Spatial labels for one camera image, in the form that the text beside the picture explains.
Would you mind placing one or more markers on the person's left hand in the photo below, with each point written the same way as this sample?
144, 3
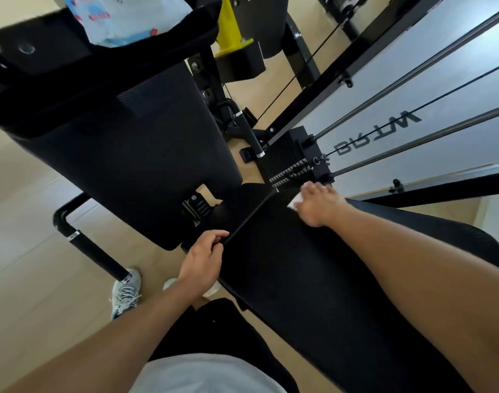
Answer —
200, 261

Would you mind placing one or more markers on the person's right hand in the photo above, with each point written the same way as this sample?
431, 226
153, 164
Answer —
321, 206

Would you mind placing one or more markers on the person's left thumb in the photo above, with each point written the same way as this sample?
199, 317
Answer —
214, 236

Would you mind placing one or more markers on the person's right thumb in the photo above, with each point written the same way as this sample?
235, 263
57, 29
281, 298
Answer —
302, 208

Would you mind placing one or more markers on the white wipe cloth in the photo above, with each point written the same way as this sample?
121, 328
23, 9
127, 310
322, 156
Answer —
295, 201

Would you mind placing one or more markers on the black seat pad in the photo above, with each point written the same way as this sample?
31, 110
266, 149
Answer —
315, 290

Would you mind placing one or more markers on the person's left forearm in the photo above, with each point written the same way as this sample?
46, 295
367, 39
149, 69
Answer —
110, 347

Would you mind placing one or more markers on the person's right forearm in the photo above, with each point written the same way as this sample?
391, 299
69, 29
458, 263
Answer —
429, 290

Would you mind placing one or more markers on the black weight stack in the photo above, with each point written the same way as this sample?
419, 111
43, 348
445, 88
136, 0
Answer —
288, 155

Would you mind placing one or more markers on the black shorts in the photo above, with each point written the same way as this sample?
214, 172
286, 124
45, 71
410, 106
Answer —
229, 335

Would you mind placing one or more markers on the white grey sneaker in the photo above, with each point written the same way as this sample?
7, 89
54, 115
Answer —
125, 296

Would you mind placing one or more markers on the black backrest pad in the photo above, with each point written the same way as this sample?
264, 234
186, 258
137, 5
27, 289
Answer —
138, 159

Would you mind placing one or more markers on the black foam grip bar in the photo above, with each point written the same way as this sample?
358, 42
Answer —
91, 251

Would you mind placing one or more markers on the chrome guide rod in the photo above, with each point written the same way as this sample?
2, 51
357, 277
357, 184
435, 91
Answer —
421, 139
405, 79

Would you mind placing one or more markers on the white shirt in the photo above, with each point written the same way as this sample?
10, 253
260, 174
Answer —
200, 374

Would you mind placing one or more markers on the yellow adjustment lever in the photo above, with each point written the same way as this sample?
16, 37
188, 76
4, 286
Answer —
229, 32

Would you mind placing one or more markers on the grey machine shroud panel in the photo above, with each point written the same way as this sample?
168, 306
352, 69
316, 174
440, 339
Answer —
438, 49

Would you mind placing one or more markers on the light blue printed bag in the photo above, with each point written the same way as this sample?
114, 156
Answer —
126, 20

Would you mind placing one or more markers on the black seat adjustment bracket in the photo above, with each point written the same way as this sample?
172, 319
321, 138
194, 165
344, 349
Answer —
195, 206

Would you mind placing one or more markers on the black machine frame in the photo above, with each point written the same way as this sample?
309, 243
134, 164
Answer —
356, 65

